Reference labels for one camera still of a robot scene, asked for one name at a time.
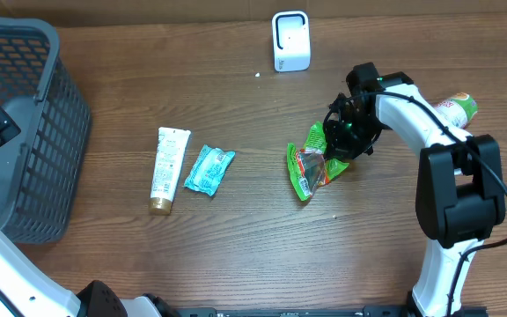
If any dark grey plastic basket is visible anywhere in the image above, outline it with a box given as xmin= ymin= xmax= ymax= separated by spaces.
xmin=0 ymin=18 xmax=92 ymax=244

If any white tube with gold cap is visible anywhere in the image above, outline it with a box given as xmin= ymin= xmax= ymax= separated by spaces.
xmin=149 ymin=127 xmax=191 ymax=215

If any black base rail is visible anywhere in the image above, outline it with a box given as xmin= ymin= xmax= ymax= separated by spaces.
xmin=176 ymin=306 xmax=418 ymax=317

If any teal wet wipes packet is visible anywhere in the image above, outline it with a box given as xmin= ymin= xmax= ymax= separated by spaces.
xmin=184 ymin=144 xmax=235 ymax=196

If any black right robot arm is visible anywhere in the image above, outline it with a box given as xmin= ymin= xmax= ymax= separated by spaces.
xmin=323 ymin=63 xmax=507 ymax=316

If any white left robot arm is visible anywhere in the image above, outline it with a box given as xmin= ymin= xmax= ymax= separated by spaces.
xmin=0 ymin=97 xmax=177 ymax=316

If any white barcode scanner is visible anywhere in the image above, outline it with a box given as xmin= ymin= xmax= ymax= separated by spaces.
xmin=271 ymin=11 xmax=312 ymax=72

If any green snack bag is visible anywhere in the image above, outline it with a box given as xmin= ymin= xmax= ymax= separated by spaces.
xmin=286 ymin=122 xmax=349 ymax=202

